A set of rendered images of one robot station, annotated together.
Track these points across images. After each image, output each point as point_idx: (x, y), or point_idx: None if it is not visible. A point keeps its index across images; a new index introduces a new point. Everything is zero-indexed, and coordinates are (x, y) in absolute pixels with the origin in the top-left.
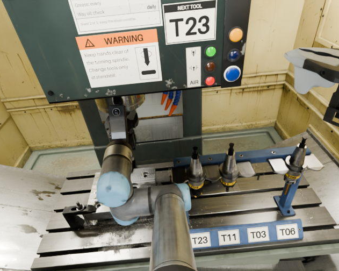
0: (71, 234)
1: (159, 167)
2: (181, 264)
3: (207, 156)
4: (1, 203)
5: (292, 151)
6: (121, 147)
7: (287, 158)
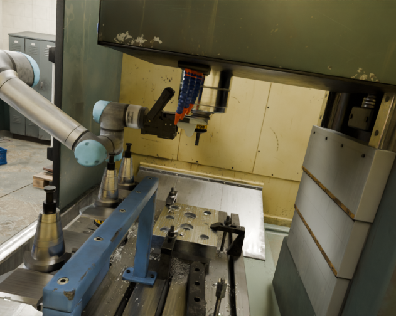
0: (161, 210)
1: (235, 277)
2: (7, 70)
3: (143, 191)
4: (221, 203)
5: (74, 259)
6: (137, 106)
7: (68, 246)
